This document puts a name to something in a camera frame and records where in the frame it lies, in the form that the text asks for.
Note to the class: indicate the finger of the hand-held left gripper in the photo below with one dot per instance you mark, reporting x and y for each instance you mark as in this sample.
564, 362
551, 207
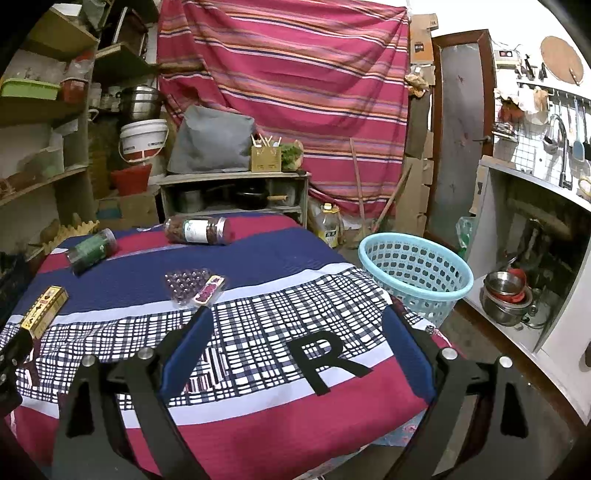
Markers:
18, 346

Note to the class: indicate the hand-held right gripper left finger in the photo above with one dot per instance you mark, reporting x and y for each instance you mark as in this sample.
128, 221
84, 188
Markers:
189, 350

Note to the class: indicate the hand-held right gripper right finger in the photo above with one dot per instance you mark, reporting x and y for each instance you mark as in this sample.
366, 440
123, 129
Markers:
406, 350

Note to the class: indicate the yellow rectangular box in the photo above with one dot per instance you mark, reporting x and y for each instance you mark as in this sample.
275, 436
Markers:
44, 309

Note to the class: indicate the light blue plastic basket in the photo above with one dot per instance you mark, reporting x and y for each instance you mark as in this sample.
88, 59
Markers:
415, 277

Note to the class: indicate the pink snack packet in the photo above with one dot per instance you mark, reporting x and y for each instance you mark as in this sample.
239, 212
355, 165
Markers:
210, 290

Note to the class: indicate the clear blister pack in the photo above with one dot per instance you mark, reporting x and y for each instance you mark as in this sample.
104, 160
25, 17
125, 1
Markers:
182, 286

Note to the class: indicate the red blue plaid blanket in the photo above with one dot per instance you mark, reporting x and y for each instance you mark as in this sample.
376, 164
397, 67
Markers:
277, 415

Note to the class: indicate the steel bowl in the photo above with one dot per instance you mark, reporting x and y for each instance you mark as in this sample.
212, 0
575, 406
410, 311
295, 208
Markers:
502, 282

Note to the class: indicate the green filled plastic jar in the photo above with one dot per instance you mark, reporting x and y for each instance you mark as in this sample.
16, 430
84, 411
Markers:
92, 251

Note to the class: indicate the brown filled plastic jar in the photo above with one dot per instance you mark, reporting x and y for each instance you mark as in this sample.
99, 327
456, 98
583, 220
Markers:
198, 230

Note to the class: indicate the yellow egg carton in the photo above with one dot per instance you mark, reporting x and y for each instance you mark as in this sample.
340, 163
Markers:
71, 235

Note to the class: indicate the green plastic bag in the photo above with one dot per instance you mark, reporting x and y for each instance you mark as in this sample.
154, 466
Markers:
465, 237

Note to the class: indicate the red plastic bowl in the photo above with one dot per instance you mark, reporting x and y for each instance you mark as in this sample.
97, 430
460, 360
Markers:
519, 277

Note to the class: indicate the yellow oil bottle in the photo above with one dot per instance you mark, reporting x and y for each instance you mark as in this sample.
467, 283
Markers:
330, 235

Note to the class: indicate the wooden stick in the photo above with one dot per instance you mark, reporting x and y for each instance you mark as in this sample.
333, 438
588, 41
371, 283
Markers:
392, 201

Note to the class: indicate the white sink cabinet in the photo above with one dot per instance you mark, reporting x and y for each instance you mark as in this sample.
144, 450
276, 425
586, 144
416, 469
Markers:
485, 221

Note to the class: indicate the cardboard box with blue print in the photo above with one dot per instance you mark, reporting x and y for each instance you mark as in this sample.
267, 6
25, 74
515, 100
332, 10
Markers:
129, 210

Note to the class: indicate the black frying pan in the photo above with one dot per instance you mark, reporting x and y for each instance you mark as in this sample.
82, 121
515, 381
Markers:
251, 198

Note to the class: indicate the stack of cardboard boxes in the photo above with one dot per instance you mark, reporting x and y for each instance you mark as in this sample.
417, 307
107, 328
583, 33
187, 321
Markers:
418, 184

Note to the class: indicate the tall wooden shelf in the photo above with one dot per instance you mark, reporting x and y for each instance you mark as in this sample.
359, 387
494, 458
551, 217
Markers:
46, 180

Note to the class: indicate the straw broom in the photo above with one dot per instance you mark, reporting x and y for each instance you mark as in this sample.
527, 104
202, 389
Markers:
358, 184

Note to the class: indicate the low grey shelf rack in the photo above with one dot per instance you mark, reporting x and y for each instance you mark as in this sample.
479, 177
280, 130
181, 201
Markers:
231, 176

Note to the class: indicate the red plastic basin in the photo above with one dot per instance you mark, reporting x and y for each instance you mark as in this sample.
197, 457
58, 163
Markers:
131, 180

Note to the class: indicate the sink basin underside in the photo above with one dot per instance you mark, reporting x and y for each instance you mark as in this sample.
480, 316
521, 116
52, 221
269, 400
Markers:
540, 214

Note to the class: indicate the wooden utensil box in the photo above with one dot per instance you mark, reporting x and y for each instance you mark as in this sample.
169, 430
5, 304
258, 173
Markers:
265, 161

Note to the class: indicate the grey fabric bag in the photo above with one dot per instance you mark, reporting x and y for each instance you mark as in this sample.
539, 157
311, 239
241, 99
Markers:
207, 143

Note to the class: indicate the white plastic bucket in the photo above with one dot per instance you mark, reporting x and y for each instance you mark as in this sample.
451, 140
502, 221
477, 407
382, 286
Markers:
143, 143

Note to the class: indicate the grey metal door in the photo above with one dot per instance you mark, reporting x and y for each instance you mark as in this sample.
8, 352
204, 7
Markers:
457, 138

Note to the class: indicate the bunch of green leaves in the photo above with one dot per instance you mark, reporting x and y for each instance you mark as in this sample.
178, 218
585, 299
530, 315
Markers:
291, 157

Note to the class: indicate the large steel pot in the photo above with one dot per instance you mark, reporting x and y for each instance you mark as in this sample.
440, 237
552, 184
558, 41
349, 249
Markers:
138, 104

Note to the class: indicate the steel faucet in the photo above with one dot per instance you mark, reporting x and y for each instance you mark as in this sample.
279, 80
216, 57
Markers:
564, 152

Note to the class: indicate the green plastic tray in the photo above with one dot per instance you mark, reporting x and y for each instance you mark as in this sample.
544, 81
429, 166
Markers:
30, 88

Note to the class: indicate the light blue spatula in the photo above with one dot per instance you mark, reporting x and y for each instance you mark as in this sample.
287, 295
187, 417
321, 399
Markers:
578, 147

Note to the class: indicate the hanging plastic bags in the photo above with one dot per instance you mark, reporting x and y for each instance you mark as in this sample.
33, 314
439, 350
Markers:
526, 101

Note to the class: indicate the red striped hanging cloth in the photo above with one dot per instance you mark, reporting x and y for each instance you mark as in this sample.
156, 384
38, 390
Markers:
300, 92

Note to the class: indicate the brown cardboard box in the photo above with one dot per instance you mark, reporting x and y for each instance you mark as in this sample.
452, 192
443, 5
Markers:
422, 39

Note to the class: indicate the round wooden board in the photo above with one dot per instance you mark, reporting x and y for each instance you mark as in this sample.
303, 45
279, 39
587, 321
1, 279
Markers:
561, 60

